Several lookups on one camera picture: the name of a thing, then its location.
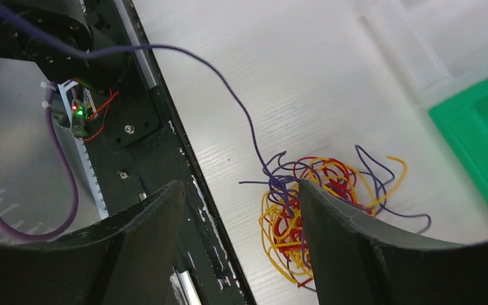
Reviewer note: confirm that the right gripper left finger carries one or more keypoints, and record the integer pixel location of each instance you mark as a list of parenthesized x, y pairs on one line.
[(126, 258)]

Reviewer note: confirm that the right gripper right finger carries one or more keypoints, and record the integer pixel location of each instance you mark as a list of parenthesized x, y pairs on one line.
[(358, 259)]

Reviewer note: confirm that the right controller board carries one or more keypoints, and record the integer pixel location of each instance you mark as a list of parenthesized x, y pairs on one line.
[(82, 107)]

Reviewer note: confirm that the clear plastic bin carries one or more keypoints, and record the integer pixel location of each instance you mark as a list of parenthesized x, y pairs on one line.
[(437, 48)]

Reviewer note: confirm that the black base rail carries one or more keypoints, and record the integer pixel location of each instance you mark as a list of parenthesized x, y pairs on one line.
[(138, 145)]

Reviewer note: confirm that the white slotted cable duct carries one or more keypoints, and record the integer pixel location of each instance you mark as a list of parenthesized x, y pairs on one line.
[(86, 168)]

